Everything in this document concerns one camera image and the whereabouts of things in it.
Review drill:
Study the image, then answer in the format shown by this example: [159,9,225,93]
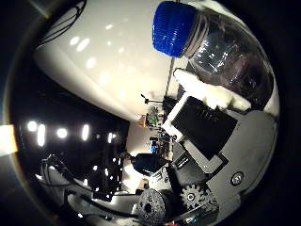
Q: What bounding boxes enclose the speckled grey round disc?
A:
[137,187,167,224]

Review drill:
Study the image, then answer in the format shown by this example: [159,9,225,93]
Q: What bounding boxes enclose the person in dark blue shirt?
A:
[126,152,166,177]

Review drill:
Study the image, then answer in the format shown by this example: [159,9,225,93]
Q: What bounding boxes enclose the black camera tripod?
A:
[140,93,177,109]

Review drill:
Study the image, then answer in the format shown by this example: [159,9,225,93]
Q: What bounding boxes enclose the cluttered shelf with plants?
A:
[144,106,165,130]

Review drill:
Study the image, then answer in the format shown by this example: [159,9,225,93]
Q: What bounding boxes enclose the black cables on wall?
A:
[37,0,88,51]

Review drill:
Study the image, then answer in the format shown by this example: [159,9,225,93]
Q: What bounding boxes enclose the clear bottle with blue cap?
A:
[151,0,276,111]

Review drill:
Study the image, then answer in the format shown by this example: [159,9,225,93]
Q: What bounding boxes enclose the brown cardboard box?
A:
[136,115,148,128]

